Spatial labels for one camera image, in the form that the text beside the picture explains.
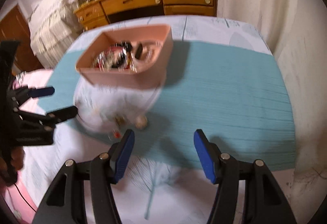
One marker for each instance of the white lace furniture cover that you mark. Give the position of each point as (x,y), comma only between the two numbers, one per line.
(53,28)

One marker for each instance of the brown wooden door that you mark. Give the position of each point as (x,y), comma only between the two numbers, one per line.
(14,27)

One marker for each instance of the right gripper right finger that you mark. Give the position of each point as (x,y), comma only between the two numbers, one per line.
(264,200)

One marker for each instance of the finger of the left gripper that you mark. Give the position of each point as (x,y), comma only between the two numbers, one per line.
(50,119)
(24,93)

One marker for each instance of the wooden desk with drawers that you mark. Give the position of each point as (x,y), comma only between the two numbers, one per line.
(99,13)

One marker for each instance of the flower shell charm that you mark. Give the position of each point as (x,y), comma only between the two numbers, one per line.
(120,121)

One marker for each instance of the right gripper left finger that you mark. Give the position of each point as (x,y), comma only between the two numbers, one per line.
(64,201)

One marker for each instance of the person's left hand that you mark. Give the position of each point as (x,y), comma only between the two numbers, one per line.
(16,161)

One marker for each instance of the pink plastic tray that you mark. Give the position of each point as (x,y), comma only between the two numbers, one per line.
(147,74)

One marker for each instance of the white floral curtain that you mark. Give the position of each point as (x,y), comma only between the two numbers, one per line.
(295,32)

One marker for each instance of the pink blanket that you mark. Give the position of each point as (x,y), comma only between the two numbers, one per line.
(20,202)

